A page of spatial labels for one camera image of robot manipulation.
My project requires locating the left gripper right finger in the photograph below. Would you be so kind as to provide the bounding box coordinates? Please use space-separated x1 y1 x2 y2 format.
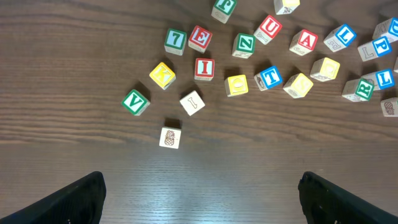
298 171 397 224

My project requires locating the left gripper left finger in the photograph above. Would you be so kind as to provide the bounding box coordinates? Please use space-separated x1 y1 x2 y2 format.
1 171 106 224

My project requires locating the red letter A block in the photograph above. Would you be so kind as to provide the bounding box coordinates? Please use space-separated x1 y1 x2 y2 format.
289 29 318 56

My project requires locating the red letter I block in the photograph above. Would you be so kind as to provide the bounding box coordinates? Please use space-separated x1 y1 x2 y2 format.
194 58 215 81

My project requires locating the wooden pineapple block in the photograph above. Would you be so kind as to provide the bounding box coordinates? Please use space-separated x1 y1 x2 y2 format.
159 126 182 149

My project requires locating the green letter V block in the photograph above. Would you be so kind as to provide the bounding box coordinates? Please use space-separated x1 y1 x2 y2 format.
121 89 150 116

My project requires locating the green letter B block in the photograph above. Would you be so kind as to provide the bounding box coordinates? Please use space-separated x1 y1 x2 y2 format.
381 97 398 117

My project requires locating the green letter R block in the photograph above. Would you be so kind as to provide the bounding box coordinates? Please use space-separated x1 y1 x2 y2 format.
341 78 374 102

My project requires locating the yellow block centre upper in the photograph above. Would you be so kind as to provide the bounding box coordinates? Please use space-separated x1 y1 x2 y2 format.
310 57 340 82

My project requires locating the blue letter T block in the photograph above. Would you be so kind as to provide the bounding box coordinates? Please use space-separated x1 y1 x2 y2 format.
254 66 283 91

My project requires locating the blue letter L block lower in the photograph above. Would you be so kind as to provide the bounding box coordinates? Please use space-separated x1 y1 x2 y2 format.
361 69 395 91

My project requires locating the blue letter l block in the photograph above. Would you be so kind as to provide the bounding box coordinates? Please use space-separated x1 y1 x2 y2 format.
323 24 357 52
361 69 395 91

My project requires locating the yellow letter O block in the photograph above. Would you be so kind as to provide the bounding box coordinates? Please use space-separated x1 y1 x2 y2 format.
224 75 249 97

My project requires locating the plain wooden I block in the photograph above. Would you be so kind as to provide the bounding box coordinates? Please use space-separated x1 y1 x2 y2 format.
180 91 205 116

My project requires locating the yellow letter K block left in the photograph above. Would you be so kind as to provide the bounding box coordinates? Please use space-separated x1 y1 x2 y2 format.
149 62 176 90

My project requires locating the blue letter P block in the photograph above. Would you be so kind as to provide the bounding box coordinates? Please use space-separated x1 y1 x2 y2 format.
358 37 392 62

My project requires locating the blue letter L block upper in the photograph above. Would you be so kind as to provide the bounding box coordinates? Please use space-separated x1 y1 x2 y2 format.
323 24 357 52

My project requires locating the green letter Z block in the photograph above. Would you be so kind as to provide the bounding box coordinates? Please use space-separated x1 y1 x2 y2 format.
232 33 256 59

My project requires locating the red letter U block left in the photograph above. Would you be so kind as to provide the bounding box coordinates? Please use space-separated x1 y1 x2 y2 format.
254 15 282 45

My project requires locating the blue letter D block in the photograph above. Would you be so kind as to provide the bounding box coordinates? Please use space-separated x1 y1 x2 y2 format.
373 17 398 43

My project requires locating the green number 7 block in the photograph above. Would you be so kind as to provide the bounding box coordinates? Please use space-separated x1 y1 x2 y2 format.
164 29 187 56

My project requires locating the yellow block top row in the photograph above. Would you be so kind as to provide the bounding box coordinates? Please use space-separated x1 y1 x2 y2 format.
274 0 300 15

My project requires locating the red letter E block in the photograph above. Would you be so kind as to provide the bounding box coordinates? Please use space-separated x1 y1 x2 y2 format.
188 26 213 54

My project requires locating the green letter J block top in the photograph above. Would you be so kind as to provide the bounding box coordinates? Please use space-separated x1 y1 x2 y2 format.
211 0 237 24

